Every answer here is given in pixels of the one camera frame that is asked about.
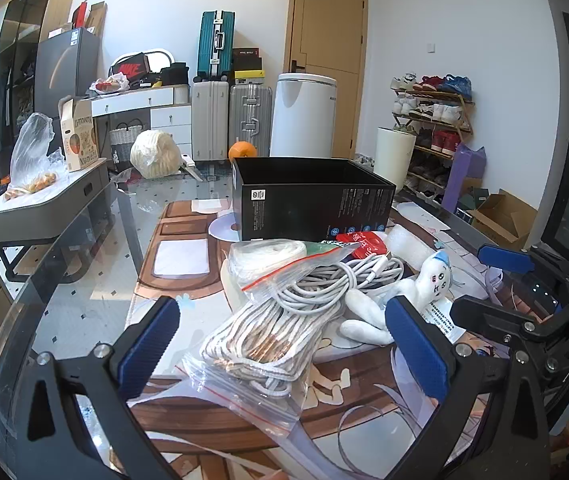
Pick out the white handled knife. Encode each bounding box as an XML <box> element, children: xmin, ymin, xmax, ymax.
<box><xmin>179</xmin><ymin>152</ymin><xmax>205</xmax><ymax>182</ymax></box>

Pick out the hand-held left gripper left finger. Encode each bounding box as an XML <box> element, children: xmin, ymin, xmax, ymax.
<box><xmin>27</xmin><ymin>296</ymin><xmax>181</xmax><ymax>480</ymax></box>

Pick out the grey fridge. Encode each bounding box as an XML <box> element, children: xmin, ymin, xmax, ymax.
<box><xmin>34</xmin><ymin>27</ymin><xmax>101</xmax><ymax>111</ymax></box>

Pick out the red white packet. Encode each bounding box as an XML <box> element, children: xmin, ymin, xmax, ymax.
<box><xmin>337</xmin><ymin>230</ymin><xmax>390</xmax><ymax>261</ymax></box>

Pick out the white cylinder bin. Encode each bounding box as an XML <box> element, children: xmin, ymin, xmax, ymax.
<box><xmin>375</xmin><ymin>126</ymin><xmax>414</xmax><ymax>191</ymax></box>

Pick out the white desk with drawers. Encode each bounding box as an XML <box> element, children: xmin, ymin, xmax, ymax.
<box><xmin>89</xmin><ymin>84</ymin><xmax>192</xmax><ymax>166</ymax></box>

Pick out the open cardboard box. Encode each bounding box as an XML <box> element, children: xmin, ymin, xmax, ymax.
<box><xmin>469</xmin><ymin>189</ymin><xmax>539</xmax><ymax>252</ymax></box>

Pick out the printed fruit carton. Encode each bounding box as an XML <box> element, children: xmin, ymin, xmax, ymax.
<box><xmin>58</xmin><ymin>95</ymin><xmax>108</xmax><ymax>173</ymax></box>

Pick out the clear bag of oranges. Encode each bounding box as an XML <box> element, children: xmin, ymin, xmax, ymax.
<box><xmin>3</xmin><ymin>112</ymin><xmax>68</xmax><ymax>201</ymax></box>

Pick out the bagged white yarn ball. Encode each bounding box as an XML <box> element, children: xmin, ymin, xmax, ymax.
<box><xmin>130</xmin><ymin>130</ymin><xmax>181</xmax><ymax>179</ymax></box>

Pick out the white paper sheet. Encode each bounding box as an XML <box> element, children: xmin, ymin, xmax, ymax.
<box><xmin>190</xmin><ymin>198</ymin><xmax>232</xmax><ymax>215</ymax></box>

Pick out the white foam sheet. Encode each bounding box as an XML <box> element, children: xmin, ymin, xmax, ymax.
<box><xmin>385</xmin><ymin>225</ymin><xmax>440</xmax><ymax>266</ymax></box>

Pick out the printed table mat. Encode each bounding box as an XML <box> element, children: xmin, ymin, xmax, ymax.
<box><xmin>129</xmin><ymin>200</ymin><xmax>555</xmax><ymax>480</ymax></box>

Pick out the white cable bundle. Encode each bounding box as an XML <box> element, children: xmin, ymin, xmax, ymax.
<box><xmin>274</xmin><ymin>252</ymin><xmax>405</xmax><ymax>321</ymax></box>

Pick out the flat brown cardboard box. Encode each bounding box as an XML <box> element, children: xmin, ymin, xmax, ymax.
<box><xmin>87</xmin><ymin>2</ymin><xmax>108</xmax><ymax>36</ymax></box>

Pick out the wooden shoe rack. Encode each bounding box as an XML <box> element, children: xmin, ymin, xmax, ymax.
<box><xmin>389</xmin><ymin>85</ymin><xmax>476</xmax><ymax>196</ymax></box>

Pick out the zip bag with white ribbon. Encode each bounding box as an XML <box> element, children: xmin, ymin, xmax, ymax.
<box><xmin>227</xmin><ymin>240</ymin><xmax>360</xmax><ymax>306</ymax></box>

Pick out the wooden door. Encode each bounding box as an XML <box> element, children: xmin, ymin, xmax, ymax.
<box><xmin>283</xmin><ymin>0</ymin><xmax>369</xmax><ymax>161</ymax></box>

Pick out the silver suitcase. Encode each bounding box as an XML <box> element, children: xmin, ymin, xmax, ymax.
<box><xmin>228</xmin><ymin>84</ymin><xmax>274</xmax><ymax>158</ymax></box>

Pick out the white oval frame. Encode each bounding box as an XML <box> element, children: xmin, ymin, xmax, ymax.
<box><xmin>112</xmin><ymin>49</ymin><xmax>174</xmax><ymax>76</ymax></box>

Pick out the bagged white rope bundle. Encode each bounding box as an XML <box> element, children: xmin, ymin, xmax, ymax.
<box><xmin>182</xmin><ymin>280</ymin><xmax>350</xmax><ymax>433</ymax></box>

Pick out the white round appliance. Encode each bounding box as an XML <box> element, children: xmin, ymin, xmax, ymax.
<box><xmin>269</xmin><ymin>73</ymin><xmax>338</xmax><ymax>159</ymax></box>

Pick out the white sachet packet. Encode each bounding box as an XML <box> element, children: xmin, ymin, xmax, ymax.
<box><xmin>417</xmin><ymin>295</ymin><xmax>465</xmax><ymax>338</ymax></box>

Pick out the black red shoe box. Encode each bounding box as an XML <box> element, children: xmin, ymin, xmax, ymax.
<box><xmin>109</xmin><ymin>53</ymin><xmax>151</xmax><ymax>81</ymax></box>

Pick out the black bag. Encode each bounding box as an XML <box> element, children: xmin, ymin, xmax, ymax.
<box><xmin>159</xmin><ymin>62</ymin><xmax>191</xmax><ymax>86</ymax></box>

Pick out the teal suitcase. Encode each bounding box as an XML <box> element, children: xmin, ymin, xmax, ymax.
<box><xmin>196</xmin><ymin>10</ymin><xmax>236</xmax><ymax>83</ymax></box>

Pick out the shoe rack with shoes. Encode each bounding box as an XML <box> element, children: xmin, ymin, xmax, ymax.
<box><xmin>389</xmin><ymin>74</ymin><xmax>475</xmax><ymax>196</ymax></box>

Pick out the grey side cabinet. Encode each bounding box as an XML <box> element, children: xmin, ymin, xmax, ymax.
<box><xmin>0</xmin><ymin>157</ymin><xmax>115</xmax><ymax>283</ymax></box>

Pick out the orange fruit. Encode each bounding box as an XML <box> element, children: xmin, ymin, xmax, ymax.
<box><xmin>228</xmin><ymin>141</ymin><xmax>258</xmax><ymax>163</ymax></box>

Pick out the white plush toy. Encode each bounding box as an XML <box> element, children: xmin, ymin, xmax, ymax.
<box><xmin>339</xmin><ymin>251</ymin><xmax>455</xmax><ymax>346</ymax></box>

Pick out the wicker basket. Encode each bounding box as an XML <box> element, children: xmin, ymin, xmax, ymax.
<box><xmin>108</xmin><ymin>121</ymin><xmax>146</xmax><ymax>162</ymax></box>

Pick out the purple bag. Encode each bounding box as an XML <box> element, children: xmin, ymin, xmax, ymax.
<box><xmin>442</xmin><ymin>142</ymin><xmax>486</xmax><ymax>211</ymax></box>

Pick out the black flat box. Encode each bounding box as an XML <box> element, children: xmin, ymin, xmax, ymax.
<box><xmin>232</xmin><ymin>47</ymin><xmax>261</xmax><ymax>72</ymax></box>

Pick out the plastic bag with food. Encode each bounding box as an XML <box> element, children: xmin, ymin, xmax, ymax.
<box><xmin>88</xmin><ymin>72</ymin><xmax>130</xmax><ymax>95</ymax></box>

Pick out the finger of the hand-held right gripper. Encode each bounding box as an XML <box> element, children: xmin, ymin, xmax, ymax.
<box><xmin>477</xmin><ymin>244</ymin><xmax>569</xmax><ymax>306</ymax></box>
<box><xmin>451</xmin><ymin>296</ymin><xmax>569</xmax><ymax>356</ymax></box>

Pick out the black cardboard box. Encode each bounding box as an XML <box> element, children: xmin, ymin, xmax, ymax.
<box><xmin>231</xmin><ymin>156</ymin><xmax>396</xmax><ymax>242</ymax></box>

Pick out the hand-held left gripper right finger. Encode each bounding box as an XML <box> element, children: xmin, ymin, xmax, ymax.
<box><xmin>385</xmin><ymin>296</ymin><xmax>550</xmax><ymax>480</ymax></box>

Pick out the white suitcase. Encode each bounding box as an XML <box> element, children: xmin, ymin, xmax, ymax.
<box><xmin>191</xmin><ymin>80</ymin><xmax>230</xmax><ymax>162</ymax></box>

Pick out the dark small box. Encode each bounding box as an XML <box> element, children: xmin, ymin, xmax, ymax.
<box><xmin>457</xmin><ymin>187</ymin><xmax>490</xmax><ymax>226</ymax></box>

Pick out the tall black cabinet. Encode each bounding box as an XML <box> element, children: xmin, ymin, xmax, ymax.
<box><xmin>0</xmin><ymin>0</ymin><xmax>76</xmax><ymax>171</ymax></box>

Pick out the white disc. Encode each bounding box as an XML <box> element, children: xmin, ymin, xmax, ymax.
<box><xmin>208</xmin><ymin>212</ymin><xmax>242</xmax><ymax>242</ymax></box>

